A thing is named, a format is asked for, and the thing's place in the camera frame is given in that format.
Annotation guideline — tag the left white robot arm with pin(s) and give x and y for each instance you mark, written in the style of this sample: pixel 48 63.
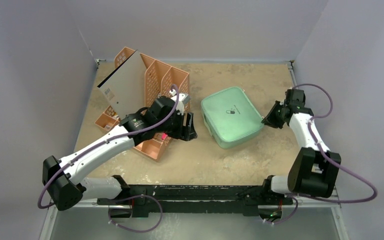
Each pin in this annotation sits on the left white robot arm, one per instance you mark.
pixel 65 181

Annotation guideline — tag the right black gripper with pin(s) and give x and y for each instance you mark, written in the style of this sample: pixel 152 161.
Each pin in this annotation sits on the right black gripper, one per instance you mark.
pixel 278 112

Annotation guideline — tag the grey folder board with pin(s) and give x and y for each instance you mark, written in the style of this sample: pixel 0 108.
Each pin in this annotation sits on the grey folder board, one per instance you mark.
pixel 124 88

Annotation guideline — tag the pink plastic desk organizer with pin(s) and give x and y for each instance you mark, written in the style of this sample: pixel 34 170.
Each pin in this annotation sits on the pink plastic desk organizer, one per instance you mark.
pixel 159 79

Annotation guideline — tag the mint green storage case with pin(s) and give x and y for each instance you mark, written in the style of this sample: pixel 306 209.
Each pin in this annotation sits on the mint green storage case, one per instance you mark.
pixel 230 117

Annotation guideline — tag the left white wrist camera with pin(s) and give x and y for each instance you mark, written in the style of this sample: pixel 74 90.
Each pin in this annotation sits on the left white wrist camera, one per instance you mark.
pixel 182 100

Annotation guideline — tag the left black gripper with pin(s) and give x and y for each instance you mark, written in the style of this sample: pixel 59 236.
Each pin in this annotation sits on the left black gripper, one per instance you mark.
pixel 185 132

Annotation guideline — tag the black table front rail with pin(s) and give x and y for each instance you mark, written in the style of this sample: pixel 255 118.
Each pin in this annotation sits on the black table front rail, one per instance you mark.
pixel 236 199

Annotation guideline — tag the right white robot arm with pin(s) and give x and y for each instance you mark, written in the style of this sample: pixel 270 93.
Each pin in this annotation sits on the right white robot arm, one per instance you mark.
pixel 310 173

